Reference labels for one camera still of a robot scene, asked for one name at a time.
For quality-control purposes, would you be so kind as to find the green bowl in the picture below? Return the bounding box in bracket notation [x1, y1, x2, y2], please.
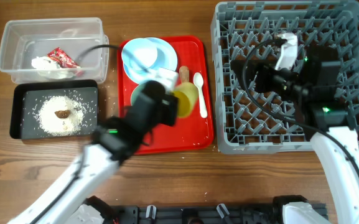
[131, 82, 147, 105]

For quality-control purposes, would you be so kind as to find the grey dishwasher rack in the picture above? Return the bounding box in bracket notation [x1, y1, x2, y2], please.
[210, 1, 359, 154]

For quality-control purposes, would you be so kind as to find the yellow plastic cup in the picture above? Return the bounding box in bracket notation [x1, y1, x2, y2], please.
[173, 82, 198, 118]

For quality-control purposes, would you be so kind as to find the small light blue plate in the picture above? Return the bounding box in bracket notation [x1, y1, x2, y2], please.
[121, 38, 158, 70]

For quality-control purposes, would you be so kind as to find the clear plastic container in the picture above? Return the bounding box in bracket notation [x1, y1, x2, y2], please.
[0, 17, 110, 84]

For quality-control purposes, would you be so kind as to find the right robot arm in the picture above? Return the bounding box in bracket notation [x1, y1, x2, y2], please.
[230, 46, 359, 223]

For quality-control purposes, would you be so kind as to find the brown food scrap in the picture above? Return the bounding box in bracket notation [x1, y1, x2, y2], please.
[54, 110, 71, 119]

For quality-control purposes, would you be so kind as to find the black rectangular bin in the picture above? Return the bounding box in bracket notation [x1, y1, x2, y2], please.
[9, 80, 98, 140]

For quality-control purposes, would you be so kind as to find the white plastic spoon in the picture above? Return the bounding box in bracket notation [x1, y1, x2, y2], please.
[193, 72, 208, 118]

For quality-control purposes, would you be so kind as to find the uncooked white rice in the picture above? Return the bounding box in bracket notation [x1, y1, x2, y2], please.
[26, 89, 95, 137]

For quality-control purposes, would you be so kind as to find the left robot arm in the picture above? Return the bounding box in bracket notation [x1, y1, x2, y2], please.
[10, 80, 178, 224]

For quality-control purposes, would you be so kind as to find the red strawberry cake wrapper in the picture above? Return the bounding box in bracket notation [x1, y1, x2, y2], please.
[47, 47, 80, 68]

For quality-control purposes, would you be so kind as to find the large light blue plate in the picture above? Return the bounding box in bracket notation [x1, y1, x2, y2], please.
[123, 37, 178, 84]

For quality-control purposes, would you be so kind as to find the white tissue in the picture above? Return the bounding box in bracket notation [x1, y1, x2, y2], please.
[31, 56, 77, 80]

